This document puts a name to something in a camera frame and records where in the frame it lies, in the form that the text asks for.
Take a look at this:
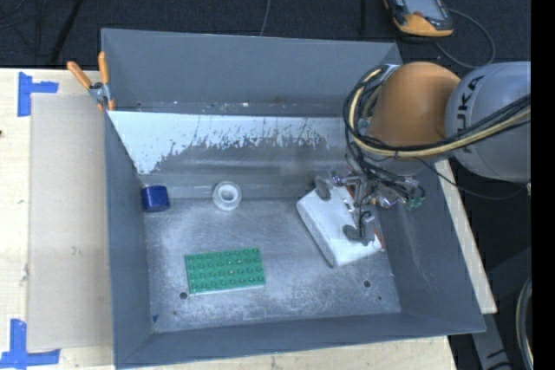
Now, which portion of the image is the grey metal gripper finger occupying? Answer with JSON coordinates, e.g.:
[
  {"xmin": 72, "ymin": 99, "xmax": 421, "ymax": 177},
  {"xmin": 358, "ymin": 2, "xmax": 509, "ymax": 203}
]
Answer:
[
  {"xmin": 314, "ymin": 175, "xmax": 348, "ymax": 201},
  {"xmin": 343, "ymin": 214, "xmax": 376, "ymax": 247}
]

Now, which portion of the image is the pale flat board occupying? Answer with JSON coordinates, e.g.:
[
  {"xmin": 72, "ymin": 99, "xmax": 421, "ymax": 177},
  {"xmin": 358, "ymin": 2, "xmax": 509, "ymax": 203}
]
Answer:
[{"xmin": 25, "ymin": 93, "xmax": 114, "ymax": 354}]

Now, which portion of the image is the white flat box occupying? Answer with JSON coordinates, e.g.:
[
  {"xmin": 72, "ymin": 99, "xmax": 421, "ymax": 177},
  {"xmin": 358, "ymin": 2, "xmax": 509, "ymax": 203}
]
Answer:
[{"xmin": 296, "ymin": 185, "xmax": 386, "ymax": 269}]

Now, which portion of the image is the blue cylinder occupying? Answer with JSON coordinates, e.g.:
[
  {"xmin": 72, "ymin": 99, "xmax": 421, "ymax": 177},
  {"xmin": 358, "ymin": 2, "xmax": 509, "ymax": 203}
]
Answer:
[{"xmin": 140, "ymin": 185, "xmax": 171, "ymax": 213}]

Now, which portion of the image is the grey metal bin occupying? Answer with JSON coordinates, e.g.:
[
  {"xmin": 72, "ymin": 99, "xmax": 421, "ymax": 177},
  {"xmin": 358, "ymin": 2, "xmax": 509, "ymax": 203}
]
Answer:
[{"xmin": 100, "ymin": 28, "xmax": 487, "ymax": 370}]

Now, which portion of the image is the green studded flat block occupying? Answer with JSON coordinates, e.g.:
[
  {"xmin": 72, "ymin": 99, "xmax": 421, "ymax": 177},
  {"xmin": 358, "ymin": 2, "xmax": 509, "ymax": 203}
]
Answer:
[{"xmin": 183, "ymin": 247, "xmax": 267, "ymax": 295}]

